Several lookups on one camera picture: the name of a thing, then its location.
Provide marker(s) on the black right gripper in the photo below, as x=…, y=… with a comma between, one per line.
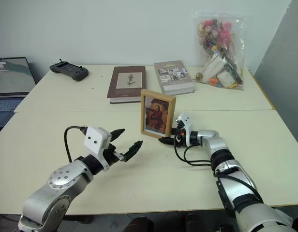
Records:
x=180, y=141

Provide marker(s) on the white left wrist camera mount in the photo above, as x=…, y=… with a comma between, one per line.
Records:
x=95, y=140

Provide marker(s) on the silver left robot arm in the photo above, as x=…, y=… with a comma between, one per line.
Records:
x=59, y=180

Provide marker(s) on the black handheld controller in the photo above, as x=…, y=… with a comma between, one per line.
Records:
x=69, y=70

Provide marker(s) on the plastic bag of dried flowers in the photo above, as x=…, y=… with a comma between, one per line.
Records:
x=221, y=53

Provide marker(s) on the grey book with photo collage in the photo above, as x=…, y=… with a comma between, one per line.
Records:
x=174, y=76

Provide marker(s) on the wooden picture frame with portrait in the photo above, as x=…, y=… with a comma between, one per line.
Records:
x=156, y=113

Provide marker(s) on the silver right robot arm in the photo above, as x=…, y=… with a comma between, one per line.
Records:
x=238, y=176

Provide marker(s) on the grey partition panel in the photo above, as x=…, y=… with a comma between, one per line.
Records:
x=282, y=62

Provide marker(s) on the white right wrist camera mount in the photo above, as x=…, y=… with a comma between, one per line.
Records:
x=186, y=122

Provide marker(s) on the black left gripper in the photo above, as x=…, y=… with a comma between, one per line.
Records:
x=110, y=155

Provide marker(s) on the dark rounded shape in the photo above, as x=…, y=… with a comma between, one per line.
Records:
x=196, y=223
x=141, y=224

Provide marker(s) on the brown book with plant print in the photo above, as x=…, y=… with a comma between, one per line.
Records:
x=128, y=83

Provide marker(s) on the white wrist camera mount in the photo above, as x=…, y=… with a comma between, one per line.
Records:
x=95, y=140
x=186, y=122

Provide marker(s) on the open laptop computer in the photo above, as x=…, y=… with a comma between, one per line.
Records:
x=11, y=79

